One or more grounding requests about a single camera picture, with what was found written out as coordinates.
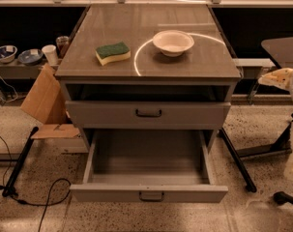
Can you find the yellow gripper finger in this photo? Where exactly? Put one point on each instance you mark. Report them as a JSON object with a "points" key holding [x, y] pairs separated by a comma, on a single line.
{"points": [[279, 78]]}

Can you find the grey drawer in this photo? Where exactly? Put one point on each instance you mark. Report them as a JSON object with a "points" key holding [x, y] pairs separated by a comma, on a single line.
{"points": [[148, 166], [151, 115]]}

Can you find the grey drawer cabinet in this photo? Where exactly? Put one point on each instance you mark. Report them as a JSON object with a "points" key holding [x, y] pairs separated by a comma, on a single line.
{"points": [[204, 73]]}

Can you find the dark side table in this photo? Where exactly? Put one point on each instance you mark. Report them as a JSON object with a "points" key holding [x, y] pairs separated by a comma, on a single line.
{"points": [[281, 50]]}

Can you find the black right floor bar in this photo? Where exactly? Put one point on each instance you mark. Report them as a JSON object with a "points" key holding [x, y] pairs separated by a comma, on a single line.
{"points": [[250, 186]]}

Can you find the black floor bar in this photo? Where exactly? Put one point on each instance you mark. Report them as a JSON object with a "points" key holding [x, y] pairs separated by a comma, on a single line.
{"points": [[250, 186], [9, 188]]}

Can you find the green yellow sponge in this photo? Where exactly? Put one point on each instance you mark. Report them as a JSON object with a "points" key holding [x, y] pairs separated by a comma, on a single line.
{"points": [[113, 53]]}

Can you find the glass jar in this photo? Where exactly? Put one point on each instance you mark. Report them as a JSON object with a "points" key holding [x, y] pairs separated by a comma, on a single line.
{"points": [[62, 43]]}

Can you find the white paper cup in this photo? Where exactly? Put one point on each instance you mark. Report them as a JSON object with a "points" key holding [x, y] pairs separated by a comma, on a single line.
{"points": [[50, 53]]}

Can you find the brown cardboard sheet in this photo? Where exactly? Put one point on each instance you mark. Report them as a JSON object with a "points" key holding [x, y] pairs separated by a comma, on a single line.
{"points": [[45, 101]]}

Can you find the flat cardboard piece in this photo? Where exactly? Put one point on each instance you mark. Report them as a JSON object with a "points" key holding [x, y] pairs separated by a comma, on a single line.
{"points": [[56, 131]]}

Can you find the blue bowl on shelf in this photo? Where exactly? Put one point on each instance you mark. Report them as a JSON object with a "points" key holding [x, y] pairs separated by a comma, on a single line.
{"points": [[30, 57]]}

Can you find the white bowl on shelf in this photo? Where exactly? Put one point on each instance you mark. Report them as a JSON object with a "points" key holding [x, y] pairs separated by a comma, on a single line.
{"points": [[7, 53]]}

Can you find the black left floor bar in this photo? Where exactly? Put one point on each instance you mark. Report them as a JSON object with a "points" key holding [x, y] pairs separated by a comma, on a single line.
{"points": [[9, 188]]}

